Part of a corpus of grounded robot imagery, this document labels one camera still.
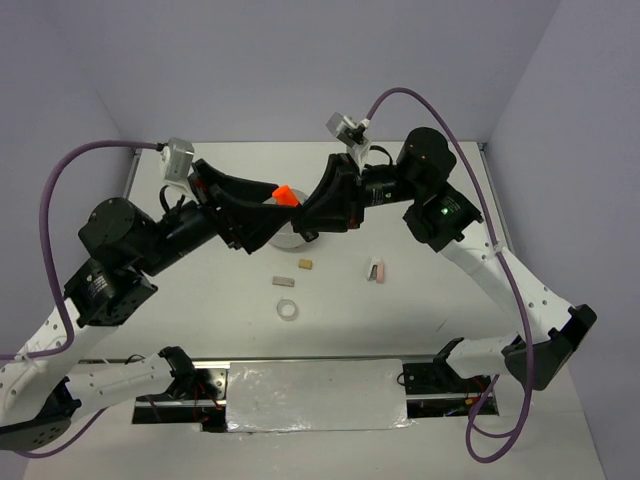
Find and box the white round divided container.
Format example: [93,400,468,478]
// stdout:
[263,188,310,250]

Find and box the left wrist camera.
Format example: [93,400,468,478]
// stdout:
[160,137,195,198]

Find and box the clear tape roll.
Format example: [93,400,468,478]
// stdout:
[276,298,299,321]

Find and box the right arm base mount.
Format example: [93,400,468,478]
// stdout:
[396,338,491,419]

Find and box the grey eraser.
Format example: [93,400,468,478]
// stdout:
[272,276,295,288]

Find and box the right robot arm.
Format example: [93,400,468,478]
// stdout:
[292,127,597,391]

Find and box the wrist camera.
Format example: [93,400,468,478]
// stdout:
[326,112,372,170]
[160,137,195,198]

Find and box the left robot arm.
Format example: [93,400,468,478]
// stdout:
[1,160,299,458]

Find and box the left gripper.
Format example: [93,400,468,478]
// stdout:
[138,159,299,276]

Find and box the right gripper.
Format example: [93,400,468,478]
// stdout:
[291,151,422,232]

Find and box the orange marker cap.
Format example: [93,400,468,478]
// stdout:
[271,185,300,207]

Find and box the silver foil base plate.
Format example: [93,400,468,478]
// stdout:
[226,359,411,433]

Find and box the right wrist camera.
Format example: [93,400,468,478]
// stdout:
[326,112,372,170]

